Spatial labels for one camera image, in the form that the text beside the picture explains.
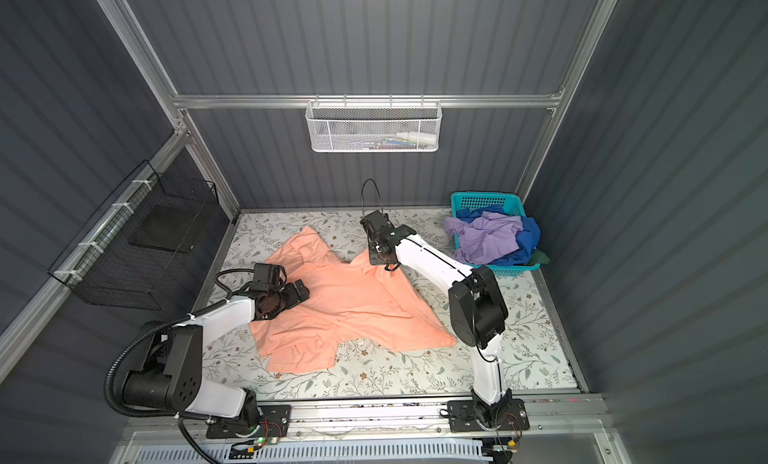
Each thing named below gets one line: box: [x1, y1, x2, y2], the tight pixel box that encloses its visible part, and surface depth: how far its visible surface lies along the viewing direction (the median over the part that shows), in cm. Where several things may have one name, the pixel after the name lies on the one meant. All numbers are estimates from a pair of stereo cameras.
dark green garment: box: [530, 248, 550, 265], surface depth 95 cm
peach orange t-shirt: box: [250, 225, 458, 374], surface depth 93 cm
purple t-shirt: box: [443, 211, 524, 265], surface depth 96 cm
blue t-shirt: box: [456, 205, 541, 265], surface depth 95 cm
